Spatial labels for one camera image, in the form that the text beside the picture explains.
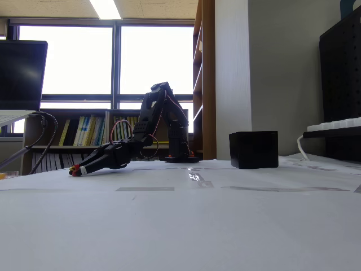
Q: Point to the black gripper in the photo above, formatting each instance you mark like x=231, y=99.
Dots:
x=110, y=157

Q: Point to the small red block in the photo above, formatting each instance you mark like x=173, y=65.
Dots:
x=74, y=174

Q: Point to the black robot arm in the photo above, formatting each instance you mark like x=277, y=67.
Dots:
x=175, y=121

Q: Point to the black square bin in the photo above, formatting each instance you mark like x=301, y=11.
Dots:
x=253, y=149

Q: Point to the yellow spine book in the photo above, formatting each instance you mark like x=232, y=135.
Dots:
x=64, y=132

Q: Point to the small orange object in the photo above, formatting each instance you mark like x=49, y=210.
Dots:
x=2, y=175

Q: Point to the white paper table cover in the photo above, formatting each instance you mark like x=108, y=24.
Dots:
x=169, y=226

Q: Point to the laptop with dark screen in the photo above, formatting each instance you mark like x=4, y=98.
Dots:
x=19, y=76

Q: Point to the tall wooden bookshelf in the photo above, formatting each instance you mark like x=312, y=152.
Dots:
x=208, y=84

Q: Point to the ceiling light panel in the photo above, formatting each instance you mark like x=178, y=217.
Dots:
x=105, y=8

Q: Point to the white power strip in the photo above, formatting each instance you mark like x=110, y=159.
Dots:
x=338, y=124

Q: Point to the dark pegboard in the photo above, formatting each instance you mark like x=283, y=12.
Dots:
x=341, y=70

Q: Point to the dark blue container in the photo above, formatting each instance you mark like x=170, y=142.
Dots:
x=347, y=8

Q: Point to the dark window frame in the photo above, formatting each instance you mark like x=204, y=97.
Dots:
x=116, y=70

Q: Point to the black rail under power strip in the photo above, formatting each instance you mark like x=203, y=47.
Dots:
x=332, y=135

